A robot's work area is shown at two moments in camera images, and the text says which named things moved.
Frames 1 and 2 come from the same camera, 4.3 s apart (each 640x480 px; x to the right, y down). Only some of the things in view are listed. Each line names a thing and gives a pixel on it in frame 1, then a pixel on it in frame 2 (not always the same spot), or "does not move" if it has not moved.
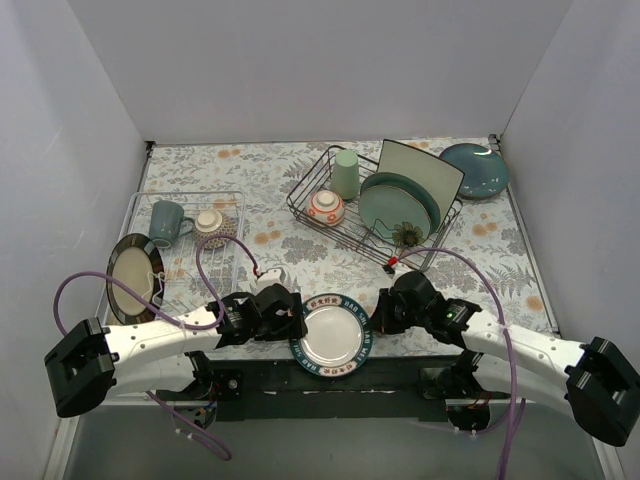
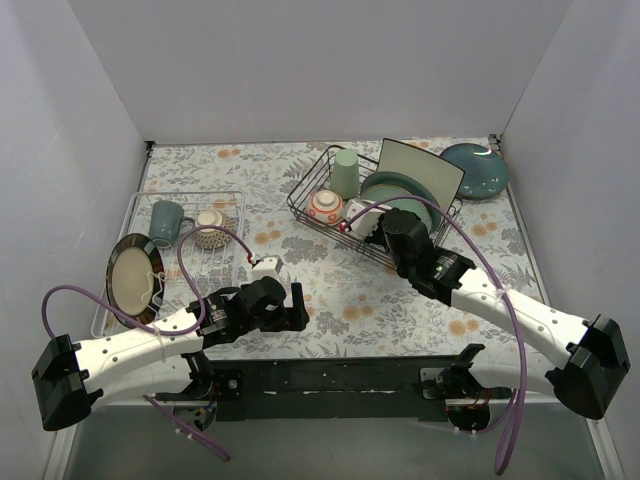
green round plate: (389, 179) → (375, 194)
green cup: (345, 180) does not move
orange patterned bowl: (326, 208) does not move
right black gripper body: (382, 314) → (377, 235)
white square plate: (442, 181) does not move
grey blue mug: (165, 224) does not move
